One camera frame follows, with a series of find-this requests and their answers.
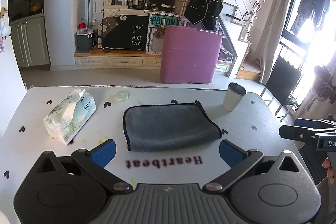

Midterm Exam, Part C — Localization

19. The purple and grey microfibre towel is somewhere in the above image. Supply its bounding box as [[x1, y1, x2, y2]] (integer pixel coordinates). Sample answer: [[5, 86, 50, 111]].
[[123, 101, 222, 152]]

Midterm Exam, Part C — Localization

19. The person's right hand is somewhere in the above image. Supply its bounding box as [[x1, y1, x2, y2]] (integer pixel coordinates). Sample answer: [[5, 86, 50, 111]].
[[322, 157, 335, 184]]

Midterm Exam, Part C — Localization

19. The soft pack of tissues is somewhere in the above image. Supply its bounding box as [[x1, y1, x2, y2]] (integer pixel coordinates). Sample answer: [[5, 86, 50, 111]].
[[43, 88, 96, 145]]

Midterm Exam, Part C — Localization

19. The beige metal cup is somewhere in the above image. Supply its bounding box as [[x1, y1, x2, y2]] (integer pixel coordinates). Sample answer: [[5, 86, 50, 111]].
[[222, 83, 247, 112]]

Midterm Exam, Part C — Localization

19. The black folding chair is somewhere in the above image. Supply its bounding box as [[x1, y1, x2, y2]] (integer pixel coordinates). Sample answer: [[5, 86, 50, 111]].
[[260, 56, 301, 122]]

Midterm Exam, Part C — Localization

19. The pale green round coaster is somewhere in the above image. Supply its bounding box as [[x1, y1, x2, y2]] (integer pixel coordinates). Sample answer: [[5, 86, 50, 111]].
[[115, 90, 129, 102]]

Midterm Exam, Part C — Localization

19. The wooden low drawer cabinet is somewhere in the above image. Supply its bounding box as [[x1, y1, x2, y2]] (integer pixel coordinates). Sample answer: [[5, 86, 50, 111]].
[[75, 48, 162, 69]]

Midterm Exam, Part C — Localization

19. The beige curtain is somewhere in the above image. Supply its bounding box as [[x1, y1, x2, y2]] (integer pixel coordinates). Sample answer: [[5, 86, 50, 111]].
[[251, 0, 290, 85]]

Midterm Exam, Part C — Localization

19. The grey waste bin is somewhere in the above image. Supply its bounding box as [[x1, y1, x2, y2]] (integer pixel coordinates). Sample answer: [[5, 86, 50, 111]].
[[76, 30, 93, 52]]

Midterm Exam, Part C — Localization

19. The black have a nice day sign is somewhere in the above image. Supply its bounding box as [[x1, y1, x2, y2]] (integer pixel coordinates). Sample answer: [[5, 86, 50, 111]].
[[101, 15, 149, 51]]

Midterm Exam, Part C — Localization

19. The grey green cupboard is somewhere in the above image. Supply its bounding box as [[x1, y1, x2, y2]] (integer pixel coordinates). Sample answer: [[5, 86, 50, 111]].
[[10, 14, 50, 68]]

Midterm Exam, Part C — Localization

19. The white framed poison sign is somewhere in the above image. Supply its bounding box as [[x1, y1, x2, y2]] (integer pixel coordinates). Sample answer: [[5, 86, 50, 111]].
[[146, 11, 181, 55]]

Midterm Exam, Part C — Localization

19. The black jacket with white trim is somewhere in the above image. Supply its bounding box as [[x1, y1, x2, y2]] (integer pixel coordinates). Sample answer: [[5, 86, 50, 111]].
[[184, 0, 223, 31]]

